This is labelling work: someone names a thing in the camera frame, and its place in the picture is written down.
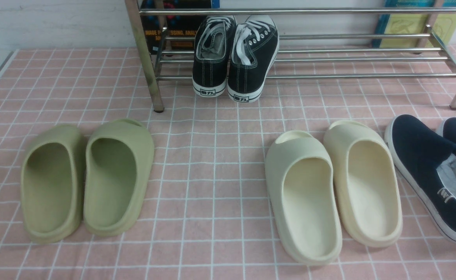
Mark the black canvas sneaker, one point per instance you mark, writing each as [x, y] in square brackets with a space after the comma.
[212, 49]
[255, 47]

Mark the cream left foam slide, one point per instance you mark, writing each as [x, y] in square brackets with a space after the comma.
[299, 177]

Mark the black book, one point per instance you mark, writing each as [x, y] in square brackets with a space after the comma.
[178, 26]

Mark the green left foam slide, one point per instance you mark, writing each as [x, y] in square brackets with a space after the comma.
[52, 179]

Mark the green foam slide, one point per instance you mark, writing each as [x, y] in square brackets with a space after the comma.
[52, 179]
[119, 157]

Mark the cream right foam slide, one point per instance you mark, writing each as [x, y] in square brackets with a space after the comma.
[365, 183]

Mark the metal shoe rack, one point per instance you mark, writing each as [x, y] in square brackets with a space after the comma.
[429, 48]

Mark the navy left slip-on shoe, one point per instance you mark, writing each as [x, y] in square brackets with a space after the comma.
[428, 162]

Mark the green right foam slide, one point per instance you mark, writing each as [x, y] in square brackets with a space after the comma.
[119, 157]

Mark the teal yellow book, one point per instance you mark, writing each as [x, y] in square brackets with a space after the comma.
[444, 26]

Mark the cream foam slide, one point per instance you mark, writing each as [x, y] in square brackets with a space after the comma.
[299, 177]
[365, 183]

